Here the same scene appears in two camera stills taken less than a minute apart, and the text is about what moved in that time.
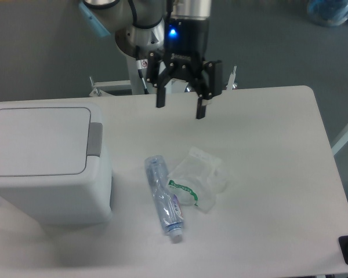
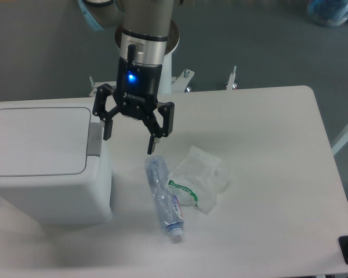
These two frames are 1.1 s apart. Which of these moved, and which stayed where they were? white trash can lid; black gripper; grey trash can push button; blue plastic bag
Moved: black gripper
Stayed: blue plastic bag; grey trash can push button; white trash can lid
